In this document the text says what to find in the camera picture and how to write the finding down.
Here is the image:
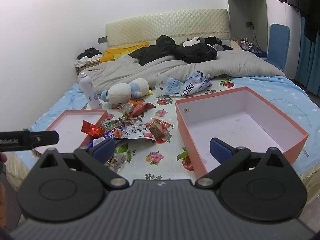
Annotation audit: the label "small clear snack packet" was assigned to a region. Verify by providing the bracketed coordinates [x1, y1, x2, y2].
[105, 153, 127, 173]

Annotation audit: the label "shiny red snack wrapper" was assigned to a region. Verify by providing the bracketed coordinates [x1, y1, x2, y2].
[81, 120, 105, 138]

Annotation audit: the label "blue kimchi snack bag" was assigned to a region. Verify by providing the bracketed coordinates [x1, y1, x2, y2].
[87, 126, 124, 148]

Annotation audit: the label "green pea cartilage snack pack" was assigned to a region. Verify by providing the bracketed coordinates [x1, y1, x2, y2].
[102, 119, 124, 131]

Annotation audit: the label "shrimp flavor snack bag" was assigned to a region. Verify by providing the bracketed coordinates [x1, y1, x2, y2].
[120, 121, 156, 141]

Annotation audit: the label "orange clear snack pack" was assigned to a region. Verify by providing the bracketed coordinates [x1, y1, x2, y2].
[117, 100, 144, 114]

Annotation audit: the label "red dried tofu snack pack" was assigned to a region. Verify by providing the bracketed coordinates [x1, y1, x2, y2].
[145, 118, 173, 139]

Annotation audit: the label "red sausage snack pack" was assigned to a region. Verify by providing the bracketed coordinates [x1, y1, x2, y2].
[130, 102, 156, 118]

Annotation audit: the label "person's left hand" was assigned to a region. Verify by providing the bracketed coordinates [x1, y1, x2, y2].
[0, 152, 8, 163]

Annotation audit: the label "pink box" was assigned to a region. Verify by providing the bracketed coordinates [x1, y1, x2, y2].
[175, 87, 309, 178]

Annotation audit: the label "pink box lid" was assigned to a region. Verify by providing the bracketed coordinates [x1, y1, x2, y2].
[32, 109, 108, 157]

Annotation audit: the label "fruit pattern bed mat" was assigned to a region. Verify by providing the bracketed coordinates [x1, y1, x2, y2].
[82, 77, 251, 181]

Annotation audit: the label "white blue plush toy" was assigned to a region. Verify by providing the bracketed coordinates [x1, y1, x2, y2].
[100, 78, 153, 105]

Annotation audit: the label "white spray bottle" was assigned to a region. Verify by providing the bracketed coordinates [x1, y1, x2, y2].
[79, 72, 101, 109]

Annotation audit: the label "crumpled blue white plastic bag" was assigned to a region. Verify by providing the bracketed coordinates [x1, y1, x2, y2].
[155, 71, 210, 97]

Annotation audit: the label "grey duvet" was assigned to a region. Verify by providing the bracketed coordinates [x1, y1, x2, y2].
[83, 50, 285, 94]

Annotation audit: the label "clothes pile on nightstand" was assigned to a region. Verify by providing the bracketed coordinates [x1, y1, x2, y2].
[74, 48, 103, 68]

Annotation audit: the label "yellow pillow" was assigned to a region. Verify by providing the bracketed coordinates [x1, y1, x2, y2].
[100, 42, 149, 63]

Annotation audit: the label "blue curtain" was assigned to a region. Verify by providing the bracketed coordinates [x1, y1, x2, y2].
[295, 17, 319, 96]

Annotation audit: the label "black white plush toy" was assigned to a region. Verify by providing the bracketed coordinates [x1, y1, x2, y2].
[180, 36, 205, 47]

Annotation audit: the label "blue chair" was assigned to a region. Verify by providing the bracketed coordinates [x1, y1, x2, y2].
[266, 23, 291, 71]

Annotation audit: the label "black clothing pile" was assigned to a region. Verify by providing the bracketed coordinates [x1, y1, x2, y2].
[129, 35, 232, 66]

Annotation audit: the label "cream padded headboard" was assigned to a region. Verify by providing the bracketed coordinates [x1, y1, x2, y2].
[106, 9, 230, 48]

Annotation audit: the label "hanging dark clothes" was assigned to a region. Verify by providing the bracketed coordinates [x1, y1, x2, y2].
[286, 0, 319, 43]

